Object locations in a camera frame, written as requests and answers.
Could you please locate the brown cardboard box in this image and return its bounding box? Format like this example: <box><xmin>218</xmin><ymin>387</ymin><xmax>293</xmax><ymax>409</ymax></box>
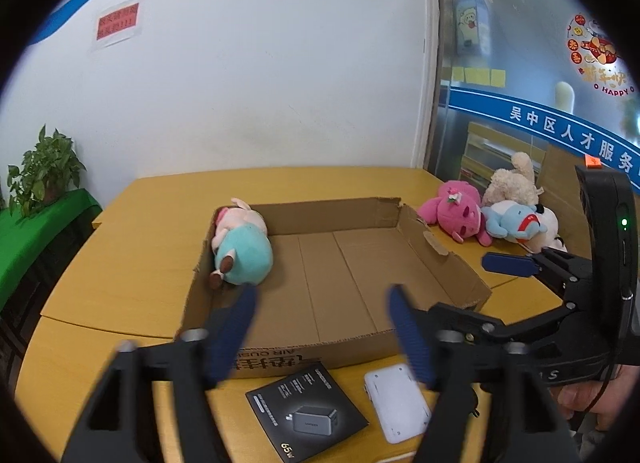
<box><xmin>175</xmin><ymin>196</ymin><xmax>493</xmax><ymax>370</ymax></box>

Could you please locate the green table cloth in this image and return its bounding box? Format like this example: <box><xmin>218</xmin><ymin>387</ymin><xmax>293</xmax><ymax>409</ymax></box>
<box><xmin>0</xmin><ymin>188</ymin><xmax>104</xmax><ymax>315</ymax></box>

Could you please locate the beige plush toy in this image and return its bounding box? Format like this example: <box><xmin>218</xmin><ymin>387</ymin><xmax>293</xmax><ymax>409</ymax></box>
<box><xmin>481</xmin><ymin>152</ymin><xmax>545</xmax><ymax>207</ymax></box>

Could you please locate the pink and teal pig plush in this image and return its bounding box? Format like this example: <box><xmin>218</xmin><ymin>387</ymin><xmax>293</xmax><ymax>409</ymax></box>
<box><xmin>209</xmin><ymin>197</ymin><xmax>275</xmax><ymax>290</ymax></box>

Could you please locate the person's right hand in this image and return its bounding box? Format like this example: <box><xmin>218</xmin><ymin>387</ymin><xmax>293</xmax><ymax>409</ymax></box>
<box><xmin>554</xmin><ymin>365</ymin><xmax>625</xmax><ymax>422</ymax></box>

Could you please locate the blue elephant plush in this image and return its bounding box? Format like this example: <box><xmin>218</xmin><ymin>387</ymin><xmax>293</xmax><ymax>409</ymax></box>
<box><xmin>481</xmin><ymin>202</ymin><xmax>546</xmax><ymax>248</ymax></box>

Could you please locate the white dog plush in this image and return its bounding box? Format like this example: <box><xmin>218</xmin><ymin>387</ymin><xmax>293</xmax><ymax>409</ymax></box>
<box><xmin>520</xmin><ymin>203</ymin><xmax>569</xmax><ymax>255</ymax></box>

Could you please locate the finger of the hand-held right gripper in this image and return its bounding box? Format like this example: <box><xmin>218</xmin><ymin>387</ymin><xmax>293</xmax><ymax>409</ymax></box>
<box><xmin>481</xmin><ymin>247</ymin><xmax>593</xmax><ymax>311</ymax></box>
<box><xmin>427</xmin><ymin>301</ymin><xmax>592</xmax><ymax>350</ymax></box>

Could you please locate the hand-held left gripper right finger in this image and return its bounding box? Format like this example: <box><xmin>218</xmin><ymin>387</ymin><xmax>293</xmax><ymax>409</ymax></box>
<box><xmin>384</xmin><ymin>284</ymin><xmax>582</xmax><ymax>463</ymax></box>

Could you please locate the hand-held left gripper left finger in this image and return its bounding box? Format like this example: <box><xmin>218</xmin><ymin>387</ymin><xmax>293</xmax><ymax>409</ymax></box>
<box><xmin>60</xmin><ymin>285</ymin><xmax>261</xmax><ymax>463</ymax></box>

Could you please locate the wooden desktop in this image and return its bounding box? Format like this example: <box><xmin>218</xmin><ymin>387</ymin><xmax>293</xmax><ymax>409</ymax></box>
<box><xmin>12</xmin><ymin>167</ymin><xmax>568</xmax><ymax>463</ymax></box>

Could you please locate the black charger box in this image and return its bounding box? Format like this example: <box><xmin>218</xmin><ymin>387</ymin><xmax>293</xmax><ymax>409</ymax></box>
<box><xmin>245</xmin><ymin>362</ymin><xmax>370</xmax><ymax>460</ymax></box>

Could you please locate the yellow shelf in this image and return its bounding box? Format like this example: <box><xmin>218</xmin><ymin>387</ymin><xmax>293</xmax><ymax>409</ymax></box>
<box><xmin>459</xmin><ymin>120</ymin><xmax>547</xmax><ymax>190</ymax></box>

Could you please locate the red wall notice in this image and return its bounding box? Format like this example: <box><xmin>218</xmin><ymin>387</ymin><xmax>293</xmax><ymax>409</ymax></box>
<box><xmin>90</xmin><ymin>2</ymin><xmax>146</xmax><ymax>50</ymax></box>

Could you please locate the blue window banner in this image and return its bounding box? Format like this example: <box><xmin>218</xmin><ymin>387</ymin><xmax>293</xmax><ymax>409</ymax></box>
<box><xmin>440</xmin><ymin>85</ymin><xmax>640</xmax><ymax>195</ymax></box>

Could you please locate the white rounded object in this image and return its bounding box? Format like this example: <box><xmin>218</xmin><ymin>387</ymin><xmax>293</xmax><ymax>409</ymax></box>
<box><xmin>554</xmin><ymin>80</ymin><xmax>574</xmax><ymax>112</ymax></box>

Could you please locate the brown wooden panel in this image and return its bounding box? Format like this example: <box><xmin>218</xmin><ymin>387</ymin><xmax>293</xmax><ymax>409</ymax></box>
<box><xmin>537</xmin><ymin>143</ymin><xmax>601</xmax><ymax>256</ymax></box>

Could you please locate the pink plush toy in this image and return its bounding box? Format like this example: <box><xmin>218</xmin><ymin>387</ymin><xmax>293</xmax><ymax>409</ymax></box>
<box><xmin>417</xmin><ymin>179</ymin><xmax>489</xmax><ymax>245</ymax></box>

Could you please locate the milk carton cartoon sticker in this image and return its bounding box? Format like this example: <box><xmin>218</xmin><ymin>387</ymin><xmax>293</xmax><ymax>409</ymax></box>
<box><xmin>454</xmin><ymin>0</ymin><xmax>494</xmax><ymax>57</ymax></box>

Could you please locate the red festive window sticker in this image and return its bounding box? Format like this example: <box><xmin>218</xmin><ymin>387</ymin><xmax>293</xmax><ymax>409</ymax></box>
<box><xmin>567</xmin><ymin>12</ymin><xmax>637</xmax><ymax>97</ymax></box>

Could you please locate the potted green plant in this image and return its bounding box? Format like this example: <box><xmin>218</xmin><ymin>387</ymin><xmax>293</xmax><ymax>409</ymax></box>
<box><xmin>6</xmin><ymin>124</ymin><xmax>87</xmax><ymax>220</ymax></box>

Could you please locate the black cable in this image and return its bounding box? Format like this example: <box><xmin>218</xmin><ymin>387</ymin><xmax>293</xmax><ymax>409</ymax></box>
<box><xmin>579</xmin><ymin>288</ymin><xmax>635</xmax><ymax>414</ymax></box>

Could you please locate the white power bank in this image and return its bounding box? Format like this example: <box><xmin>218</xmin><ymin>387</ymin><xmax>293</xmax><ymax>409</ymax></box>
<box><xmin>363</xmin><ymin>363</ymin><xmax>432</xmax><ymax>444</ymax></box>

